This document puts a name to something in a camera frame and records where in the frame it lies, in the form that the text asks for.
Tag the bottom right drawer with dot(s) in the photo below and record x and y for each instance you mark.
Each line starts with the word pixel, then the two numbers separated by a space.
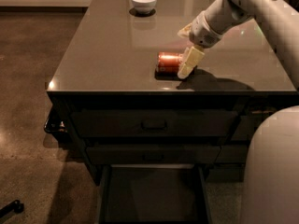
pixel 225 174

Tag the middle left drawer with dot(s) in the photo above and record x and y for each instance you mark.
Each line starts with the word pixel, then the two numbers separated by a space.
pixel 153 154

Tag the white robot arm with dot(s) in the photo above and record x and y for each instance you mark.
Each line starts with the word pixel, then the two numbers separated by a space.
pixel 271 178

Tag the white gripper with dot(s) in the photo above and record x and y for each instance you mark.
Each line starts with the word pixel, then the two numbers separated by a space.
pixel 202 31

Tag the open bottom left drawer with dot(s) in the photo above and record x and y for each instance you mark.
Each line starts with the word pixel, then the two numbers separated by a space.
pixel 151 195

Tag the black object on floor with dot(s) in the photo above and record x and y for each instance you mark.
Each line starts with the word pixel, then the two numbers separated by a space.
pixel 16 206

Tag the white ceramic bowl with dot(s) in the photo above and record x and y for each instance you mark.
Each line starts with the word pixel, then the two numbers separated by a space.
pixel 143 6

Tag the dark cabinet with glossy top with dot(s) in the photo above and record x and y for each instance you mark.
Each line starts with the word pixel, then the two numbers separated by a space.
pixel 111 61

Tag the black side basket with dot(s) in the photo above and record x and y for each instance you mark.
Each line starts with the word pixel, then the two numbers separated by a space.
pixel 55 126

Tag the red coke can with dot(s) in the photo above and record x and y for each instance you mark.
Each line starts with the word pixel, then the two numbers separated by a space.
pixel 168 62

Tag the top right drawer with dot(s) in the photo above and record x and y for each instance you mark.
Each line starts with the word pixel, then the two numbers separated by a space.
pixel 249 123

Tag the middle right drawer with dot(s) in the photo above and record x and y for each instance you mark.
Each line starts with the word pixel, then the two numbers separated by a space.
pixel 232 154

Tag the top left drawer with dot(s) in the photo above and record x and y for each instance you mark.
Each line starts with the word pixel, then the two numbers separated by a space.
pixel 153 123

